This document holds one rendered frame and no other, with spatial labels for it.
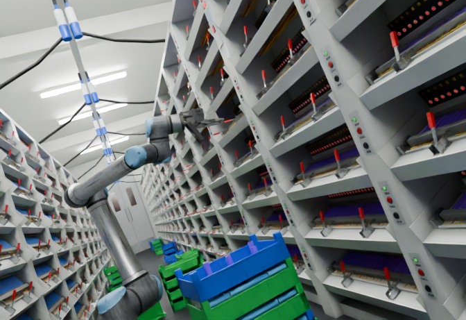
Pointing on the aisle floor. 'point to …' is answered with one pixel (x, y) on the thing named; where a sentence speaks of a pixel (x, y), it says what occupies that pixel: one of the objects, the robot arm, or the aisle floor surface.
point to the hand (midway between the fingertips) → (220, 121)
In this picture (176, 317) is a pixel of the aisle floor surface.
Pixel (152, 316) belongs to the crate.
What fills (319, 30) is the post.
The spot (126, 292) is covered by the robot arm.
